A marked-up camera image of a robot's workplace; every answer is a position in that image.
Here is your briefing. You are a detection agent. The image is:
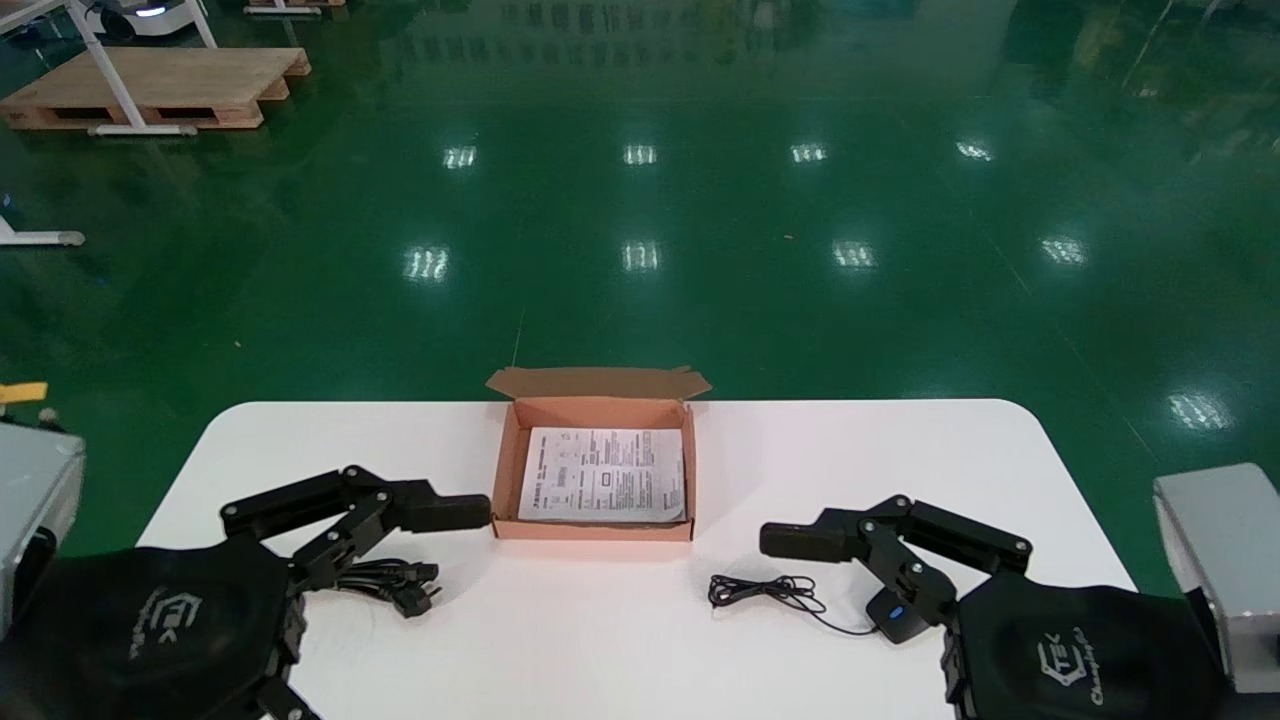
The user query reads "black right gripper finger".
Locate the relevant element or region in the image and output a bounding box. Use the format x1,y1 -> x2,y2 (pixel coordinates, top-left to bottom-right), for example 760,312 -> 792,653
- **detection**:
758,494 -> 1033,629

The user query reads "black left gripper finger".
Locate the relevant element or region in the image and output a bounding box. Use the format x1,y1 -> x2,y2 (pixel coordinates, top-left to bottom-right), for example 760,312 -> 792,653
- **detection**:
220,465 -> 493,593

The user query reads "black cloth-covered left gripper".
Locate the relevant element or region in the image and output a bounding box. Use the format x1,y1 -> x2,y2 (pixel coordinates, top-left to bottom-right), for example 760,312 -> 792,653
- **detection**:
0,540 -> 321,720

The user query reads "black cloth-covered right gripper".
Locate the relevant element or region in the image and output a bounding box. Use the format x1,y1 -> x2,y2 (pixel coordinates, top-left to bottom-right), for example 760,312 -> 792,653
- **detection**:
940,570 -> 1229,720

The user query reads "black power cable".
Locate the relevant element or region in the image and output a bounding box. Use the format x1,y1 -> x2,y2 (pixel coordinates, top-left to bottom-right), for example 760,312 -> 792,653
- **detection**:
335,558 -> 443,619

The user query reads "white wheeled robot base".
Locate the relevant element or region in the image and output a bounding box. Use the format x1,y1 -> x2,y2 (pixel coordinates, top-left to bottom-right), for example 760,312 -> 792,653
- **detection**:
85,0 -> 207,38

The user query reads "open brown cardboard box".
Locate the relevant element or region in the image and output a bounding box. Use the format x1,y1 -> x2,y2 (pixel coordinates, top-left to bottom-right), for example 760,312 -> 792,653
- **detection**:
485,365 -> 713,544

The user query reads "printed white paper manual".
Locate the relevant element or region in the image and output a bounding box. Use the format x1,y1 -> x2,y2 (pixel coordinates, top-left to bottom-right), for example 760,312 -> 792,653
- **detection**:
517,426 -> 688,524

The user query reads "white metal stand foot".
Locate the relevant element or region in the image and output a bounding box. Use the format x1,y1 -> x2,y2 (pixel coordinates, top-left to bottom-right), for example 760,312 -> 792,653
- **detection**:
0,215 -> 87,248

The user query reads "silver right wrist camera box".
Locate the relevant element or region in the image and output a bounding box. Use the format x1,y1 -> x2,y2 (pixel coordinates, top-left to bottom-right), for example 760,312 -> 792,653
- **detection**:
1153,462 -> 1280,694

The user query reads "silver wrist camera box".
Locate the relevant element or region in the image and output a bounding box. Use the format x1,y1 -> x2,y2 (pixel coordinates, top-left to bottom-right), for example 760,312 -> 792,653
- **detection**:
1153,462 -> 1280,694
0,424 -> 87,626

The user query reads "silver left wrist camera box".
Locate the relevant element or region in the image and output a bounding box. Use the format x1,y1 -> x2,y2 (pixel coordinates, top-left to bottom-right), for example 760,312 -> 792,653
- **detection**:
0,424 -> 87,626

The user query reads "white metal table frame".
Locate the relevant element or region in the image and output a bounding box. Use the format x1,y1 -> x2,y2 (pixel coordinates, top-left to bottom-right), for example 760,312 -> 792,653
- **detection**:
0,0 -> 218,137

